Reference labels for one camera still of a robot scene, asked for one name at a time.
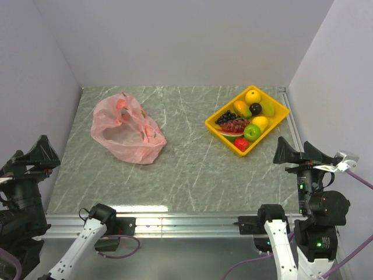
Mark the yellow apple with stem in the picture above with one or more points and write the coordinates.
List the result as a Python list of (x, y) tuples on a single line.
[(252, 96)]

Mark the dark purple grape bunch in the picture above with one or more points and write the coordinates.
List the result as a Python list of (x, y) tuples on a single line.
[(229, 117)]

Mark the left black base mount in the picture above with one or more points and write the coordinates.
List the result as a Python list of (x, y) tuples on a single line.
[(122, 230)]

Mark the yellow plastic tray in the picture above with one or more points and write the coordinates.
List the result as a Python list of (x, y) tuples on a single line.
[(281, 112)]

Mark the yellow pear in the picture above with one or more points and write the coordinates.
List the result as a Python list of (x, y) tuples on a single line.
[(262, 122)]

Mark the watermelon slice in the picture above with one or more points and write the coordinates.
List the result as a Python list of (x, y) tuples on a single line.
[(230, 136)]

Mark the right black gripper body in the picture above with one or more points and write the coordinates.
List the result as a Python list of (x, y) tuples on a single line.
[(307, 169)]

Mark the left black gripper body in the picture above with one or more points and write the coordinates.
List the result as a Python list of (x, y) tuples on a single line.
[(29, 177)]

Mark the green apple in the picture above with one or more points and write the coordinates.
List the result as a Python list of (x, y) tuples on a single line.
[(252, 132)]

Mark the pink plastic bag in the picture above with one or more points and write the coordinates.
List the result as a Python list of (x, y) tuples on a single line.
[(123, 127)]

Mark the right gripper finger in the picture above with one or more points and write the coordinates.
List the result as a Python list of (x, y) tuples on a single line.
[(285, 153), (312, 153)]

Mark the red grape bunch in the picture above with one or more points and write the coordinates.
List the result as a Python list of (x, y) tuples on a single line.
[(239, 127)]

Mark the red strawberry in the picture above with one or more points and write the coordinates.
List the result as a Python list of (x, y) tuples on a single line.
[(242, 144)]

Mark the aluminium rail frame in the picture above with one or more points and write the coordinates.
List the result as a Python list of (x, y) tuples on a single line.
[(185, 203)]

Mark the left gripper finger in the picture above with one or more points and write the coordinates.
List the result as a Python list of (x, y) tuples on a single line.
[(42, 155), (12, 165)]

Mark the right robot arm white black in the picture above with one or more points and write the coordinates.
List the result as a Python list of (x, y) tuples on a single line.
[(322, 211)]

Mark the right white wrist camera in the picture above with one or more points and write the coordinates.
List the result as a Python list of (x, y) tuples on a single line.
[(344, 161)]

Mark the dark purple plum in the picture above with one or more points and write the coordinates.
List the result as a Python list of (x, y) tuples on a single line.
[(255, 109)]

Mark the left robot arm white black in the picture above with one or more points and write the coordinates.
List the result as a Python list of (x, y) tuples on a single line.
[(24, 219)]

